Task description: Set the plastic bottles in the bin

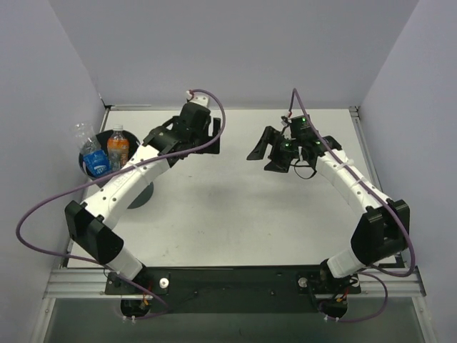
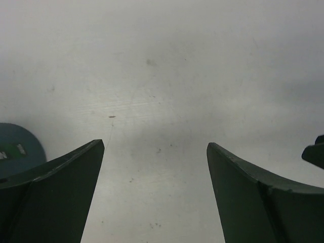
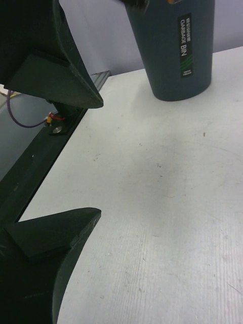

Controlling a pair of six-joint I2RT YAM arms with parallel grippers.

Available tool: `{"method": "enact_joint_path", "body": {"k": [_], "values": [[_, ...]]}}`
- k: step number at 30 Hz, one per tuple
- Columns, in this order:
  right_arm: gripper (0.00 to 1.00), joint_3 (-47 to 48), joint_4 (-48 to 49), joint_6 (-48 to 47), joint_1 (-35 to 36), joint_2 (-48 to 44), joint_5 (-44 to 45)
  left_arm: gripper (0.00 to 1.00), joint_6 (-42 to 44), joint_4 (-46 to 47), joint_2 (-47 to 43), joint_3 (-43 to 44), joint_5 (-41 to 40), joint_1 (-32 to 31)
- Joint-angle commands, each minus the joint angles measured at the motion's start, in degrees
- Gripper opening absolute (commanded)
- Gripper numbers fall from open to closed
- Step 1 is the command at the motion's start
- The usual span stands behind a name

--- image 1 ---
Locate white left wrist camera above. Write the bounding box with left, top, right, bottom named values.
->
left=186, top=90, right=210, bottom=108

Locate blue label water bottle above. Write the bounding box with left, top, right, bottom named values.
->
left=71, top=122, right=110, bottom=179

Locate aluminium frame rail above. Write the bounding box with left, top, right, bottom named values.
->
left=44, top=269, right=106, bottom=299

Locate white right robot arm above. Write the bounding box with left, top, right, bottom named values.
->
left=247, top=116, right=410, bottom=279

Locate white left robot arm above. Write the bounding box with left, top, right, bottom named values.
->
left=65, top=95, right=221, bottom=294

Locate dark round garbage bin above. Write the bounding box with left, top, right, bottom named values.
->
left=79, top=129, right=154, bottom=209

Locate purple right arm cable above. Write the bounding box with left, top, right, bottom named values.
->
left=291, top=88, right=418, bottom=323

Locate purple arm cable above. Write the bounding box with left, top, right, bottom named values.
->
left=291, top=88, right=418, bottom=323
left=16, top=88, right=228, bottom=321

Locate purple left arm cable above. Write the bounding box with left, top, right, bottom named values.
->
left=16, top=88, right=228, bottom=321

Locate orange soda bottle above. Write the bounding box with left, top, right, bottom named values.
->
left=107, top=125, right=129, bottom=172

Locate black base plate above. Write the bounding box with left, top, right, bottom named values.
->
left=104, top=265, right=361, bottom=316

